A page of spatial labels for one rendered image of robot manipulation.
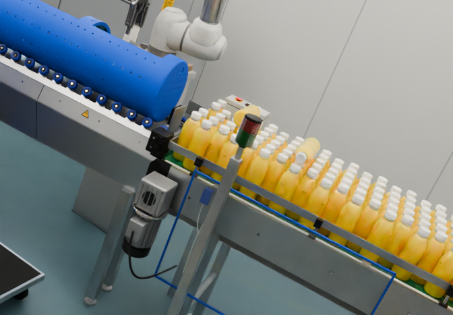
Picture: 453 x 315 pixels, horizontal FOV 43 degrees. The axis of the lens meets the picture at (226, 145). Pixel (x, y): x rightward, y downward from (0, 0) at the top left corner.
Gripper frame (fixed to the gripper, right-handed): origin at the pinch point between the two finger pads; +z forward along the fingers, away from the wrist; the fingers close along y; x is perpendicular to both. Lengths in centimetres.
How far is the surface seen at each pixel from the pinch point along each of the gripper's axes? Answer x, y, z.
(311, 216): 100, 21, 27
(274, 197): 85, 21, 27
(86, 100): -4.9, 11.1, 31.1
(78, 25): -19.3, 9.0, 3.8
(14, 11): -48, 13, 9
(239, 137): 68, 39, 6
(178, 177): 48, 23, 37
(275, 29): -8, -280, 14
